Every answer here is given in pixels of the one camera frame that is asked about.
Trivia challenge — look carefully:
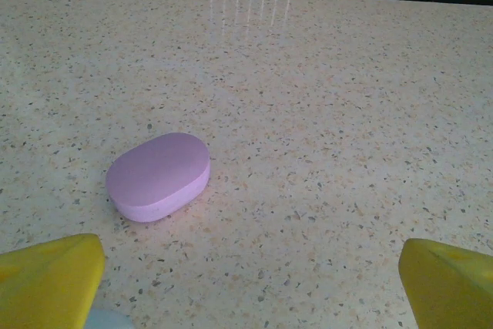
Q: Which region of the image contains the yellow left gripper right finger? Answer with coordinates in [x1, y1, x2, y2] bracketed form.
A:
[398, 238, 493, 329]

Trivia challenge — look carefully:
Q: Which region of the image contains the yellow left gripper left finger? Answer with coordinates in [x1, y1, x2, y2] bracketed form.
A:
[0, 233, 106, 329]

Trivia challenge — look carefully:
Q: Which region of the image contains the pink earbuds charging case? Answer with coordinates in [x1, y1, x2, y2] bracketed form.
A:
[105, 132, 211, 223]

